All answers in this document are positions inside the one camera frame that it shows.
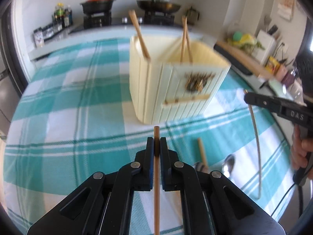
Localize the person's right hand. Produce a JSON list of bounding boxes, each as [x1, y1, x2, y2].
[[291, 125, 312, 170]]

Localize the black gas stove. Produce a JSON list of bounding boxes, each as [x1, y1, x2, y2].
[[69, 11, 181, 34]]

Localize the cream ribbed utensil holder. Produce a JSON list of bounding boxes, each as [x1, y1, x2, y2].
[[130, 35, 231, 125]]

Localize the green yellow sponges in rack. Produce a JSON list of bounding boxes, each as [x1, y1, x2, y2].
[[227, 31, 265, 54]]

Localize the large steel spoon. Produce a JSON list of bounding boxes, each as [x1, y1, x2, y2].
[[193, 162, 210, 174]]

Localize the teal white checked tablecloth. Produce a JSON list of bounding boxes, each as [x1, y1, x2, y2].
[[3, 39, 293, 233]]

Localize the chopstick in holder left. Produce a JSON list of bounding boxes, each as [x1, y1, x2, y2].
[[128, 10, 151, 61]]

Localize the chopstick in holder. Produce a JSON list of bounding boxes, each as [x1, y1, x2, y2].
[[180, 16, 193, 64], [128, 10, 151, 61]]

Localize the dark wok pan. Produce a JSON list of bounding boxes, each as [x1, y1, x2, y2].
[[136, 0, 181, 14]]

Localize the sauce bottles group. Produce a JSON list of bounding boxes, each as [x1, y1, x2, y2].
[[52, 3, 73, 32]]

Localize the curved wooden chopstick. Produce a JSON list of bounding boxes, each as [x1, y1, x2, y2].
[[248, 105, 262, 200]]

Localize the wooden cutting board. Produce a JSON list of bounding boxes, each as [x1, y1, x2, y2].
[[214, 41, 274, 80]]

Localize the white knife block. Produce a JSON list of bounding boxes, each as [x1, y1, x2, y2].
[[252, 30, 276, 66]]

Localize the black pot orange lid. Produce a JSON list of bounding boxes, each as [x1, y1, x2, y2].
[[80, 0, 115, 15]]

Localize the chopstick in holder right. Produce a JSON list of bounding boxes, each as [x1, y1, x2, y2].
[[180, 16, 193, 64]]

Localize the small steel spoon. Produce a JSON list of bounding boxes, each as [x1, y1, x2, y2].
[[221, 154, 236, 178]]

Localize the spice shaker jar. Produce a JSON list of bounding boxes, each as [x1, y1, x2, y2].
[[33, 28, 45, 47]]

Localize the wooden chopstick on cloth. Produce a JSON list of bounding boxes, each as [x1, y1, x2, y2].
[[197, 138, 209, 167]]

